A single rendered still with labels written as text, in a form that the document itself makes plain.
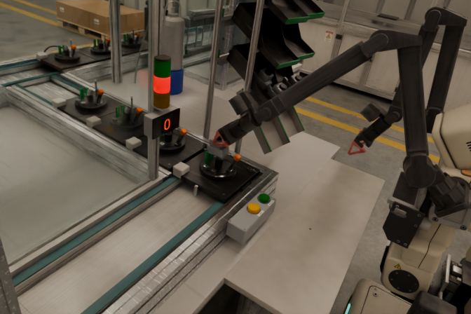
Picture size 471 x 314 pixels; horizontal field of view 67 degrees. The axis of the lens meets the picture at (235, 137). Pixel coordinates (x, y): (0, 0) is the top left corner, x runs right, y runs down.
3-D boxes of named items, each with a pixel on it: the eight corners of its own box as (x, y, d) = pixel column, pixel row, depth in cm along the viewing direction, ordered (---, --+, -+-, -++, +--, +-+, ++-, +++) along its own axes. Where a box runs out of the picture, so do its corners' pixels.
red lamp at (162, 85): (173, 90, 111) (174, 76, 108) (162, 94, 107) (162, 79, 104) (161, 85, 113) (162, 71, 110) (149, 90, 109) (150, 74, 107)
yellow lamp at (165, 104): (172, 105, 113) (173, 91, 111) (161, 110, 109) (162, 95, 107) (161, 100, 115) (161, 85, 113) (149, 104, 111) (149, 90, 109)
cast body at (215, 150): (229, 153, 132) (229, 136, 129) (222, 158, 129) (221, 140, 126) (211, 147, 137) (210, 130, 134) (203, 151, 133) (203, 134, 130)
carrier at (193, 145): (208, 148, 152) (211, 123, 146) (169, 173, 134) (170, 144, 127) (166, 128, 162) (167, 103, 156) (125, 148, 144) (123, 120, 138)
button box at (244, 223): (274, 212, 130) (277, 198, 127) (242, 245, 114) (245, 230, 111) (257, 202, 133) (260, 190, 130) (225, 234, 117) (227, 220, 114)
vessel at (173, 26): (187, 67, 216) (191, 2, 197) (171, 73, 205) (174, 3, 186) (169, 61, 222) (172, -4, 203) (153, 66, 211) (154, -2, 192)
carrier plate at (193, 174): (259, 174, 141) (260, 169, 140) (224, 204, 123) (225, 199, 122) (211, 150, 151) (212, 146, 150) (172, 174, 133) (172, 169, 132)
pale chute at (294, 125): (298, 133, 167) (305, 130, 163) (280, 141, 158) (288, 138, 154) (272, 78, 168) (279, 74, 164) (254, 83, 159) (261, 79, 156)
